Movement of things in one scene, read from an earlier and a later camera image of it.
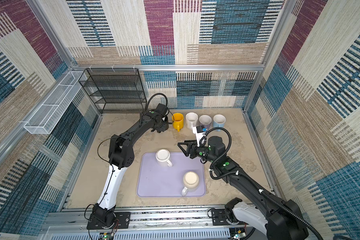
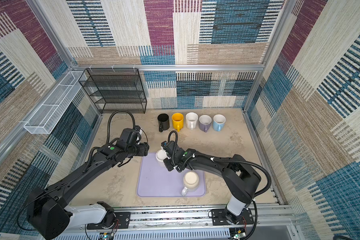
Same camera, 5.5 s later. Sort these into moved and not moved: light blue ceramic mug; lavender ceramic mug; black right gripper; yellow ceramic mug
Moved: black right gripper
Not moved: yellow ceramic mug; lavender ceramic mug; light blue ceramic mug
